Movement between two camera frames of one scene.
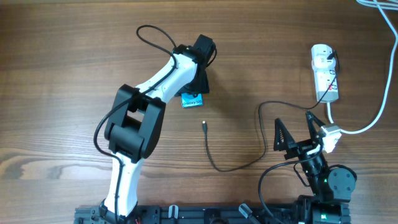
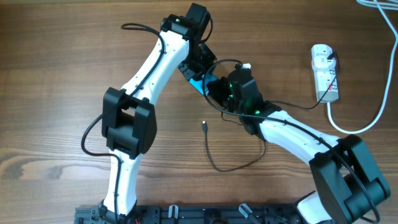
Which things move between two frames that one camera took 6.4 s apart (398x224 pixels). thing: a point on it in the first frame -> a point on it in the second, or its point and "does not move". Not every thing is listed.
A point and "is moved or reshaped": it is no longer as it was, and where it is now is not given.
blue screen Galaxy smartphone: x=188 y=100 is moved or reshaped
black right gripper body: x=315 y=165 -> x=222 y=94
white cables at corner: x=383 y=5 does not move
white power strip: x=324 y=70 does not move
